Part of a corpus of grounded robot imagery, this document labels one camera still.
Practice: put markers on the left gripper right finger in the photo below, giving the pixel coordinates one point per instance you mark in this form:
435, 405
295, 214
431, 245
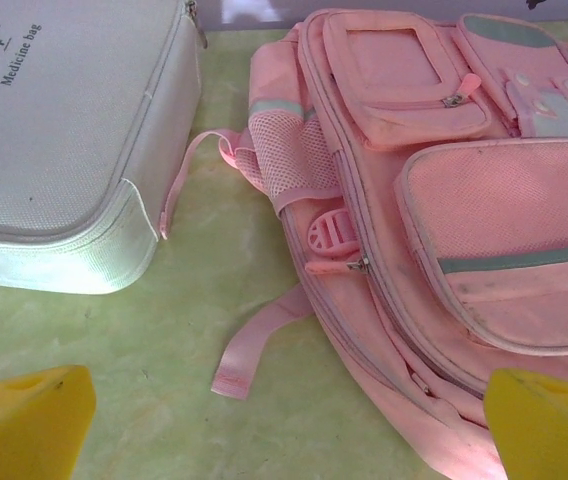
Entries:
549, 430

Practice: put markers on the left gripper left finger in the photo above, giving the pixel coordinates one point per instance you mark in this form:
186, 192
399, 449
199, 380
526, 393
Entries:
24, 425

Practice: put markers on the pink school backpack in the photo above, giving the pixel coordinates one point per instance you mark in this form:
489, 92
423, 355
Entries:
414, 225

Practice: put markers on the white plastic box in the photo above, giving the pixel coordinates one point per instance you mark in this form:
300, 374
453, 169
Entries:
64, 150

